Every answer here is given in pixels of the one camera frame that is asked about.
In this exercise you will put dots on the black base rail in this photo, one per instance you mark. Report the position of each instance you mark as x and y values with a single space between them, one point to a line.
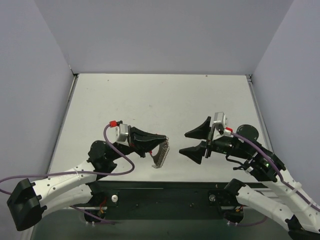
159 200

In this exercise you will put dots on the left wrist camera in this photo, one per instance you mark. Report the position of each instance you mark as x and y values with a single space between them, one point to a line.
121 132

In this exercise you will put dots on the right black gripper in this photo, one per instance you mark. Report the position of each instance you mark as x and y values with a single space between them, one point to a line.
208 142

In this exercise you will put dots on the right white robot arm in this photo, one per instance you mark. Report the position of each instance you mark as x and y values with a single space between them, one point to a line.
297 212

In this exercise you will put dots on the aluminium frame rail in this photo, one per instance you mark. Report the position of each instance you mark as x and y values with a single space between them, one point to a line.
259 114

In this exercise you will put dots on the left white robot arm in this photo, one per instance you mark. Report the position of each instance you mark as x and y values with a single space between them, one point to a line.
31 200

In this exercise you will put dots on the red handled metal keyring holder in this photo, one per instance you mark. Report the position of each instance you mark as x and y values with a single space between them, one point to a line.
160 156

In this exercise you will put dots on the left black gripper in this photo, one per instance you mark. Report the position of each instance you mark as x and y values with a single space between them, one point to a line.
133 141

